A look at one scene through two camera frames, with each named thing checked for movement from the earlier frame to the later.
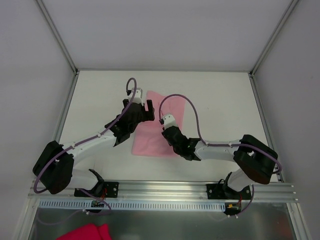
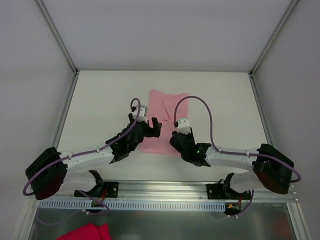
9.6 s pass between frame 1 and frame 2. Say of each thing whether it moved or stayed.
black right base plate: stayed
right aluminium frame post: stayed
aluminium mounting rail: stayed
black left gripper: moved
